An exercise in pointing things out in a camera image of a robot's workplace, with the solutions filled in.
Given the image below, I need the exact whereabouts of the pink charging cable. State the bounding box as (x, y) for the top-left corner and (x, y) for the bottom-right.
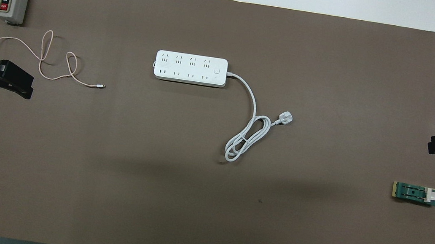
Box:
(0, 22), (114, 91)

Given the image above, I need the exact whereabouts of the brown table mat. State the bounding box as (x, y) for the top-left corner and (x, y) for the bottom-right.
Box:
(0, 0), (435, 244)

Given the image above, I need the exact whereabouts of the white power cord with plug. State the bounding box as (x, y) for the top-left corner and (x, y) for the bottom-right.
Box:
(214, 71), (299, 171)

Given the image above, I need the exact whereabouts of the white power strip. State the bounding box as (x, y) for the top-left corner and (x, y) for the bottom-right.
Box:
(152, 48), (230, 90)

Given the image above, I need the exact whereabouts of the green knife switch yellow base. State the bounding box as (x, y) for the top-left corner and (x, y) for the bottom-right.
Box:
(390, 180), (435, 209)

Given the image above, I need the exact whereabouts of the grey on-off switch box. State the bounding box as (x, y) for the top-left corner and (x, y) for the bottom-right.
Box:
(0, 0), (29, 27)

